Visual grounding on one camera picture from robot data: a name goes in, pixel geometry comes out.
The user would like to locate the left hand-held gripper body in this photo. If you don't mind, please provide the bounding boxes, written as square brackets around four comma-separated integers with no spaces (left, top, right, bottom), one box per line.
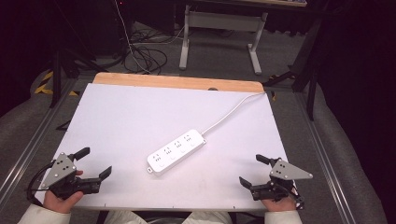
[41,152,103,201]

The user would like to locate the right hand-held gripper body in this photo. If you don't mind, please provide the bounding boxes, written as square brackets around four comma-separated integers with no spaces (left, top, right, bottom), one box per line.
[249,159,305,210]

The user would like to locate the white power strip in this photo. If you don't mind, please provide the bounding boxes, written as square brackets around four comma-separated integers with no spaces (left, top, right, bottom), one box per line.
[147,128,207,177]

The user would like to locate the person's right hand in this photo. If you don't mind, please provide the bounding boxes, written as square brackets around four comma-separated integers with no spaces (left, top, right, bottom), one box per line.
[261,196,297,213]

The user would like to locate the person's left hand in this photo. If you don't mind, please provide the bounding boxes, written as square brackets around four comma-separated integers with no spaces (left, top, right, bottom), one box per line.
[42,169,85,215]

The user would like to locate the white table board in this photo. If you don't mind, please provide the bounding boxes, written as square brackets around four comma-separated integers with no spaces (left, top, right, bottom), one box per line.
[35,82,290,213]

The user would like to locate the yellow black floor tape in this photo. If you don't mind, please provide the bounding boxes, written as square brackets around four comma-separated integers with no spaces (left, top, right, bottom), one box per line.
[34,71,79,97]

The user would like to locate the person's legs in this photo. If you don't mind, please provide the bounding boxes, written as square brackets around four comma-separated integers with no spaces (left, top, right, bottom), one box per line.
[103,210,233,224]

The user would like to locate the black metal stand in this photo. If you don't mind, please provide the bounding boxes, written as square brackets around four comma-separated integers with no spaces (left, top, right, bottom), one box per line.
[262,17,323,121]
[49,0,108,109]

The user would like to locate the wooden table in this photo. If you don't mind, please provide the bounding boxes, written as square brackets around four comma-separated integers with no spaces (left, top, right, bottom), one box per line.
[92,72,265,93]

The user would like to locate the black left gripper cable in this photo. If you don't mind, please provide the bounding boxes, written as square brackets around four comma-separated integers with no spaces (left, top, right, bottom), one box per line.
[26,161,56,203]

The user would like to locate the metal floor rail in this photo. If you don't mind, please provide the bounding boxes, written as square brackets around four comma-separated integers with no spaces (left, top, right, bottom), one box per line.
[293,91,357,224]
[0,77,79,201]

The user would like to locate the white power strip cable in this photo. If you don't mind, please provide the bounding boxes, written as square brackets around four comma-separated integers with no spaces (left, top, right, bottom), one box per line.
[201,91,267,136]

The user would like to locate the black floor cables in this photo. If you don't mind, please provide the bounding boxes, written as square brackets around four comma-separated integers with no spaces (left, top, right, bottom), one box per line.
[123,29,169,76]

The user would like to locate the thin white floor cable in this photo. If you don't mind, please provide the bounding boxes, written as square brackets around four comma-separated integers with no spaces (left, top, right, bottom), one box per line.
[113,0,152,75]

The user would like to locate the white desk frame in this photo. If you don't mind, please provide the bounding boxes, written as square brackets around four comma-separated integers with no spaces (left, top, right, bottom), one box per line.
[178,4,269,76]

